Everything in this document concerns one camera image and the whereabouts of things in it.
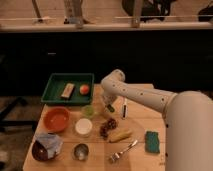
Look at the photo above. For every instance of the tan sponge block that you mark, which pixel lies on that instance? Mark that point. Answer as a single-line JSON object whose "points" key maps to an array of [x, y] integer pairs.
{"points": [[67, 90]]}

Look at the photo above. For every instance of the silver fork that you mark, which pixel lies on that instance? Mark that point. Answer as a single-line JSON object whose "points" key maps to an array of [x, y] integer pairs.
{"points": [[116, 156]]}

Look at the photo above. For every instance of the orange peach fruit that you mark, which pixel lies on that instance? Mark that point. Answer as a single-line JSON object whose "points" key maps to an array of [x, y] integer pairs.
{"points": [[84, 89]]}

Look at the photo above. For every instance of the small metal cup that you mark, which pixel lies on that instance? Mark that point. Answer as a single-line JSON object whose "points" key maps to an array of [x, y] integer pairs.
{"points": [[81, 152]]}

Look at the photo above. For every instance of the white plastic cup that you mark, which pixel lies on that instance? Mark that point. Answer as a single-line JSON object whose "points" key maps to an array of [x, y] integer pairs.
{"points": [[83, 127]]}

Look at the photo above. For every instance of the dark red bowl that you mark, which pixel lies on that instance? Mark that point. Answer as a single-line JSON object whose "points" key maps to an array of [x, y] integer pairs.
{"points": [[43, 151]]}

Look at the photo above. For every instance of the green pepper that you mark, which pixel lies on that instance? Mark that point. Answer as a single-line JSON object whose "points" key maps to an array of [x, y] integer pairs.
{"points": [[110, 108]]}

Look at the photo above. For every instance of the light blue cloth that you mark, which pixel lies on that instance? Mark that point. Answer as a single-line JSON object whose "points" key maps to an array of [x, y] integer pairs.
{"points": [[51, 142]]}

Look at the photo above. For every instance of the green sponge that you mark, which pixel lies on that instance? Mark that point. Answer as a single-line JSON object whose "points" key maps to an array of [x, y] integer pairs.
{"points": [[152, 143]]}

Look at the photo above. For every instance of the orange bowl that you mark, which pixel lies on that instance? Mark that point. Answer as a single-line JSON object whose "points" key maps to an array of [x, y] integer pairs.
{"points": [[56, 119]]}

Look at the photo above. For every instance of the green plastic tray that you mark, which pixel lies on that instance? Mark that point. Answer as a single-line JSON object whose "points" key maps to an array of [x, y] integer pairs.
{"points": [[75, 89]]}

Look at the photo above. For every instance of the translucent green plastic cup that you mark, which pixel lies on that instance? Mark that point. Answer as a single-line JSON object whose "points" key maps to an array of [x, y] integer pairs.
{"points": [[88, 111]]}

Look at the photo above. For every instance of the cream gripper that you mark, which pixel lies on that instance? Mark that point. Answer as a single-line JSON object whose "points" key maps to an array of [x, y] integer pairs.
{"points": [[108, 100]]}

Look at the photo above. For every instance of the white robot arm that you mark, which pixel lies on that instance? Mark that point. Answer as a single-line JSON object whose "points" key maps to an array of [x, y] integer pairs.
{"points": [[188, 117]]}

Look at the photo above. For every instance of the bunch of red grapes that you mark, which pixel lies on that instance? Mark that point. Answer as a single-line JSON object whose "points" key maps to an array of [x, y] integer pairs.
{"points": [[110, 124]]}

